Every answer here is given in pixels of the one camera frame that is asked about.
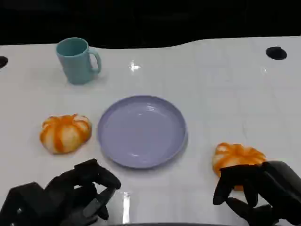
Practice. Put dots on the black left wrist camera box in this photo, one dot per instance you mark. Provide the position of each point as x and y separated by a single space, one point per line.
21 202

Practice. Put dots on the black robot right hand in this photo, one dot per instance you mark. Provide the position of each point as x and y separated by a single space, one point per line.
275 183

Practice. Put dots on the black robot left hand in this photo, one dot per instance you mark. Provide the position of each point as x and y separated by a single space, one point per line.
70 188

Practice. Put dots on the orange white toy bread roll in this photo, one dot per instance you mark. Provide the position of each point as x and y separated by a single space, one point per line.
63 134
237 156

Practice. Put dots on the pale green mug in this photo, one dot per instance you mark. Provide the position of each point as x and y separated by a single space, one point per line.
75 68

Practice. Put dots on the lilac plate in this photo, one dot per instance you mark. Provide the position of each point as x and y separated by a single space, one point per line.
141 131

